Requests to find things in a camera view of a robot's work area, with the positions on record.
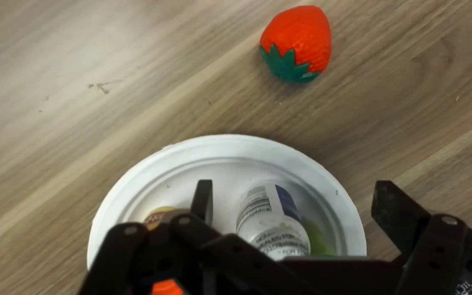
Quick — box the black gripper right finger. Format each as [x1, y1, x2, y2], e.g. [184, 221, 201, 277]
[371, 178, 472, 295]

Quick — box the white pill bottle grey label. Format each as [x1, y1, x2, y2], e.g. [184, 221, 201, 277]
[235, 183, 314, 262]

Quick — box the blue and black patterned box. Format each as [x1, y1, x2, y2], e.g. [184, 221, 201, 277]
[455, 277, 472, 295]

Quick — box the red toy strawberry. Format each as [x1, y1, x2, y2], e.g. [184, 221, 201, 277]
[258, 4, 335, 85]

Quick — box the white paper plate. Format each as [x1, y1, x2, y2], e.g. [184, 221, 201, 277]
[86, 132, 369, 275]

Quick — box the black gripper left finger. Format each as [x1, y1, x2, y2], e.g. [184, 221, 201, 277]
[78, 178, 271, 295]

